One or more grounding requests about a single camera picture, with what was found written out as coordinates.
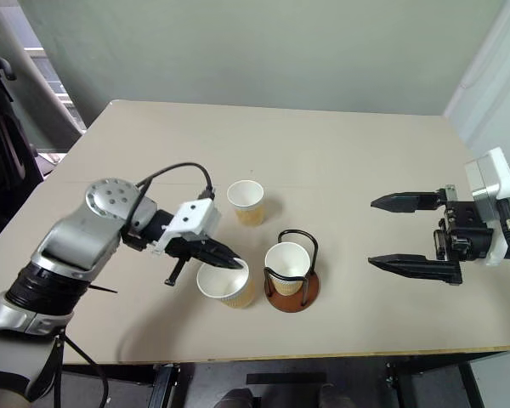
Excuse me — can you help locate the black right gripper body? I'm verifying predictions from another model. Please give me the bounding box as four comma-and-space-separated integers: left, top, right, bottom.
432, 184, 495, 263

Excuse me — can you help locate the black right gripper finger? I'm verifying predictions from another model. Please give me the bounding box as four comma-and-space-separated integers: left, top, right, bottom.
370, 191, 446, 214
367, 253, 464, 286

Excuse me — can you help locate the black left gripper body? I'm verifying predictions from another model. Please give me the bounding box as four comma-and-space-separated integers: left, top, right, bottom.
164, 237, 210, 287

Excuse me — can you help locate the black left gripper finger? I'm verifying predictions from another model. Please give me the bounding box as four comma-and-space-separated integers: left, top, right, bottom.
201, 238, 242, 264
194, 251, 244, 270

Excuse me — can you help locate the white and tan paper cup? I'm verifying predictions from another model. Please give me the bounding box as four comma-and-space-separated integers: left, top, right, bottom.
263, 241, 313, 298
226, 179, 265, 227
195, 257, 257, 310

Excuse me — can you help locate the dark rounded shape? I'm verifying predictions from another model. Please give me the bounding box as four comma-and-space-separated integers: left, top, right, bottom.
218, 386, 263, 408

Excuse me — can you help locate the black chair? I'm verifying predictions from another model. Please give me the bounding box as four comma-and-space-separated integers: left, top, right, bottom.
0, 46, 43, 254

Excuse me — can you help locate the white slanted pipe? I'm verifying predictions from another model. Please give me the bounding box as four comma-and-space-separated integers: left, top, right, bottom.
0, 0, 88, 144

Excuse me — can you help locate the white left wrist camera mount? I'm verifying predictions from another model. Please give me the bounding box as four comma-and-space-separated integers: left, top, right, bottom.
149, 198, 221, 256

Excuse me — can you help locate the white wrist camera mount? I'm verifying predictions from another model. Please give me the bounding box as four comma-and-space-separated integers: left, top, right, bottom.
464, 146, 510, 267
149, 198, 221, 256

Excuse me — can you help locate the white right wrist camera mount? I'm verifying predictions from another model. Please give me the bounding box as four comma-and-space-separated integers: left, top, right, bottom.
464, 146, 510, 267

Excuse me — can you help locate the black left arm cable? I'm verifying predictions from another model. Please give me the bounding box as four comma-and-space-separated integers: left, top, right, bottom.
134, 162, 217, 201

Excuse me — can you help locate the black wire cup holder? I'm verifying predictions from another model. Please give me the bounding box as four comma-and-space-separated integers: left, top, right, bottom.
263, 229, 321, 314

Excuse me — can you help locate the black table frame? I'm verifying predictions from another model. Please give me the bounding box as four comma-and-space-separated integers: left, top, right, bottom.
61, 350, 501, 408

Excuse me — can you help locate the black cable under arm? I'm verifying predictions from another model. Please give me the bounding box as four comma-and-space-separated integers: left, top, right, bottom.
53, 327, 111, 408

